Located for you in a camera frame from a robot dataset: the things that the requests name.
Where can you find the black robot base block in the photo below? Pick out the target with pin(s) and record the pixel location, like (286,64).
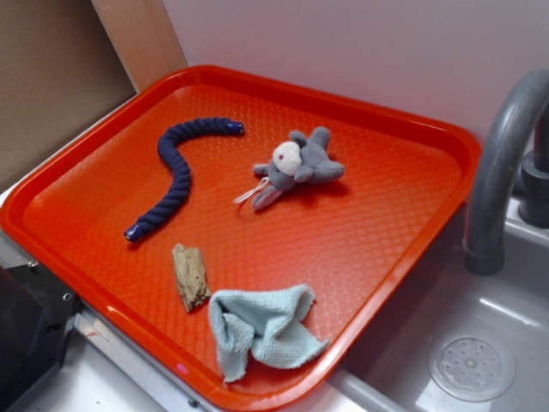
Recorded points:
(37,316)

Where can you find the light blue cloth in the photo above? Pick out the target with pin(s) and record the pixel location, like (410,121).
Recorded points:
(264,325)

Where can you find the orange plastic tray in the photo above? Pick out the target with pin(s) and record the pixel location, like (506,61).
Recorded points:
(105,213)

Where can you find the grey plush elephant toy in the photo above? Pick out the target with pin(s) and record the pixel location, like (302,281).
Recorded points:
(302,160)

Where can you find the small wooden bark piece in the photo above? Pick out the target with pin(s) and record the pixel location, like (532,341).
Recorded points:
(191,276)

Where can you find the grey toy faucet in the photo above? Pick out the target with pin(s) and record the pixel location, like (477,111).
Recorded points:
(498,175)

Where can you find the grey plastic sink basin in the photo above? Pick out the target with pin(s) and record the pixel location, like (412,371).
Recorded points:
(387,368)

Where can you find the brown cardboard panel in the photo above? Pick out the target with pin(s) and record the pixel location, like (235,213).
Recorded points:
(66,64)

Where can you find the round sink drain strainer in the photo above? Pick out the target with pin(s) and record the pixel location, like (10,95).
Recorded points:
(472,365)

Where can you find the grey faucet handle post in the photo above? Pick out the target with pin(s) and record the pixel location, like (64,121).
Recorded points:
(533,208)

